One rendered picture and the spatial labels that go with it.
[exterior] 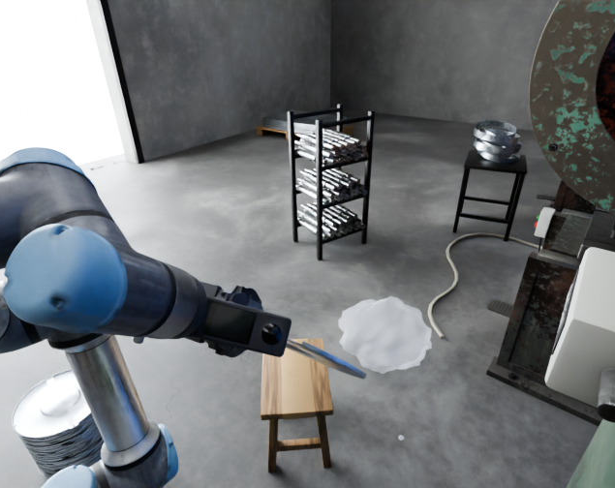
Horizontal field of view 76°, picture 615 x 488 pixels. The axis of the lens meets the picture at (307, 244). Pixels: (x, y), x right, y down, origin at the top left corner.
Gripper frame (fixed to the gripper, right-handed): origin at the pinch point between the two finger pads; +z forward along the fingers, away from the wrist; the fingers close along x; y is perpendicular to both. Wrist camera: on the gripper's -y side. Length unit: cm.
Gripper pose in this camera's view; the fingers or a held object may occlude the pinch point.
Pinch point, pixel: (262, 327)
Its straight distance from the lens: 60.4
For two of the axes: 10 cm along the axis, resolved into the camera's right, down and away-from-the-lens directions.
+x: -2.6, 9.4, -2.2
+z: 2.9, 2.9, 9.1
